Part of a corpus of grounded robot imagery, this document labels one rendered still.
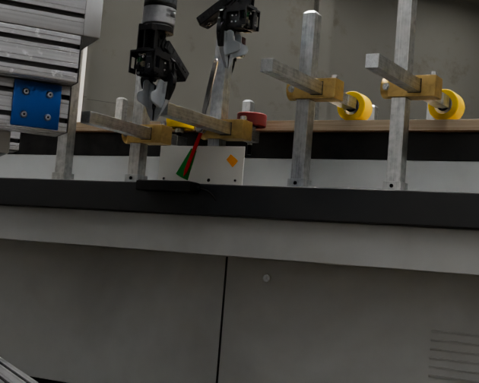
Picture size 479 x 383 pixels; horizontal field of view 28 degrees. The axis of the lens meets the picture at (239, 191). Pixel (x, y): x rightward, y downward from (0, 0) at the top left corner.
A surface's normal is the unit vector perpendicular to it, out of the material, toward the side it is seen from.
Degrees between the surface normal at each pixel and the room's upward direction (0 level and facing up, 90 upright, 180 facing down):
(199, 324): 90
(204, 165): 90
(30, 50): 90
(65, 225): 90
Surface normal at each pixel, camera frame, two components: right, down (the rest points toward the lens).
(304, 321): -0.50, -0.11
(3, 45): 0.41, -0.04
